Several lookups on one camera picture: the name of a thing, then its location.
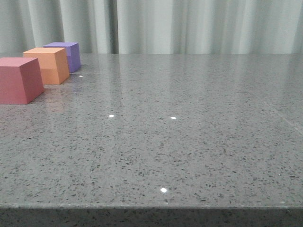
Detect orange foam cube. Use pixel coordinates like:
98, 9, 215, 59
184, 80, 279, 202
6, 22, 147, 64
23, 47, 70, 85

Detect white pleated curtain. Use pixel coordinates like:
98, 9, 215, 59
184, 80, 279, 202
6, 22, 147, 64
0, 0, 303, 54

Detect purple foam cube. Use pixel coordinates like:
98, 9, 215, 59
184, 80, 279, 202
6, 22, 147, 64
43, 42, 81, 73

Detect pink foam cube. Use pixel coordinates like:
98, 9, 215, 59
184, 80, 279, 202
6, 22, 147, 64
0, 57, 44, 104

